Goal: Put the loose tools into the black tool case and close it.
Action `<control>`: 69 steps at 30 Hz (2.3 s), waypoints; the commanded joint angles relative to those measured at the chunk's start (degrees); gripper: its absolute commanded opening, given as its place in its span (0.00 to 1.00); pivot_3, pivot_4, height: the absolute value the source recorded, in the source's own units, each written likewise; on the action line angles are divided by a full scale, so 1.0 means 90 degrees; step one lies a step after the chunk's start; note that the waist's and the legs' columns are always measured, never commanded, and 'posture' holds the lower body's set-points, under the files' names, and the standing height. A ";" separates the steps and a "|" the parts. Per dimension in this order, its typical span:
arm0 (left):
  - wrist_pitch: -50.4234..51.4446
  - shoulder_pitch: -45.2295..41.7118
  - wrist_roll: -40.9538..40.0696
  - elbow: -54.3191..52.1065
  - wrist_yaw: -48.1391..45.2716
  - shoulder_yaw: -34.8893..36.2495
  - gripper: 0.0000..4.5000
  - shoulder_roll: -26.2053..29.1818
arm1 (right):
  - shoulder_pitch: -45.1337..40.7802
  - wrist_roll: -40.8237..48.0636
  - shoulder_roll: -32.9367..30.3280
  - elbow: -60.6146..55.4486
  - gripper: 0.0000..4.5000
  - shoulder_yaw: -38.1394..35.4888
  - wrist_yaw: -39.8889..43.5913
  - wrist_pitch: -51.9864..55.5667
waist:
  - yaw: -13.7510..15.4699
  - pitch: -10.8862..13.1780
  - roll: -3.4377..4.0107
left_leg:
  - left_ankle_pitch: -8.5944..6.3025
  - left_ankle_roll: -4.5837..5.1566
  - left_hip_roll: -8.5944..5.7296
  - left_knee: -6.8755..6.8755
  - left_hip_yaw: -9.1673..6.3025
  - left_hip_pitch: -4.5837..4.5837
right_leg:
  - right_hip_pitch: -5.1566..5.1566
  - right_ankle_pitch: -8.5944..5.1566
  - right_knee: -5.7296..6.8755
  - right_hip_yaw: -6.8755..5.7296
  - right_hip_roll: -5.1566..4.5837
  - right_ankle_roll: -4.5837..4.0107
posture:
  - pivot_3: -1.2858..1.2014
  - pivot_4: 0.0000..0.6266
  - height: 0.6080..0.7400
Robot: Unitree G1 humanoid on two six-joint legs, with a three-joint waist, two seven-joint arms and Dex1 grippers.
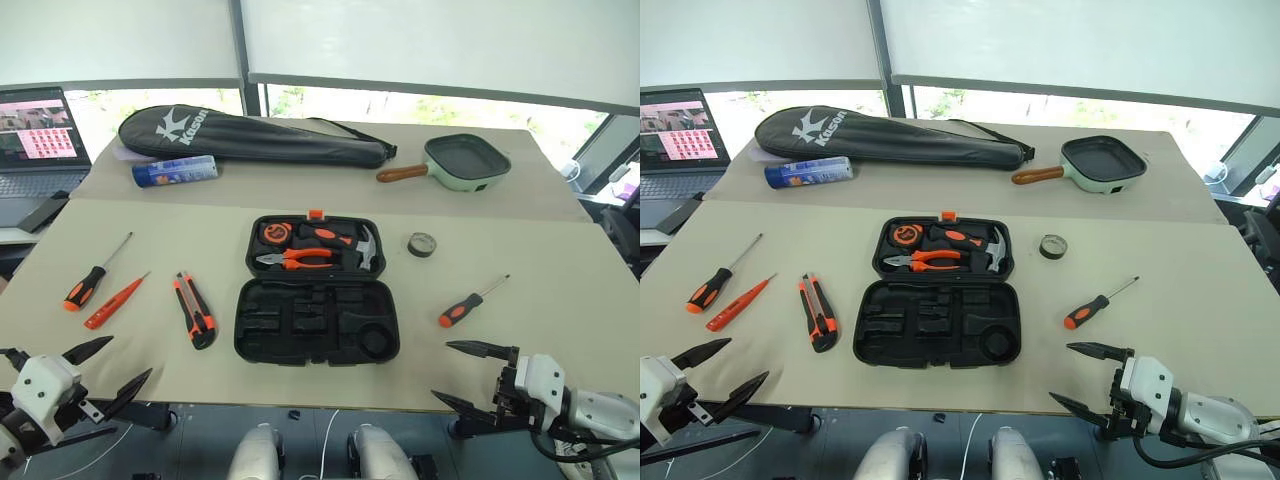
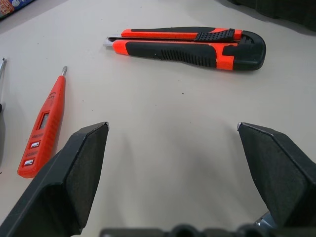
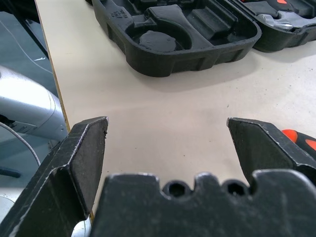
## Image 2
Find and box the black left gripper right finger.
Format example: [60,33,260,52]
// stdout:
[237,122,316,237]

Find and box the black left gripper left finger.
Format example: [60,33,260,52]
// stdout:
[0,121,110,237]

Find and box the orange voltage tester pen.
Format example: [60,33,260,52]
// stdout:
[17,66,68,179]

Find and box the long orange black screwdriver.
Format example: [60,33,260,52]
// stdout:
[0,58,7,168]

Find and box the orange black utility knife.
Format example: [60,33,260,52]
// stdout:
[103,26,267,72]

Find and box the black tool case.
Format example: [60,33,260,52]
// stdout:
[219,0,316,32]

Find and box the blue printed spray can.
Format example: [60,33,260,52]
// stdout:
[0,0,35,20]

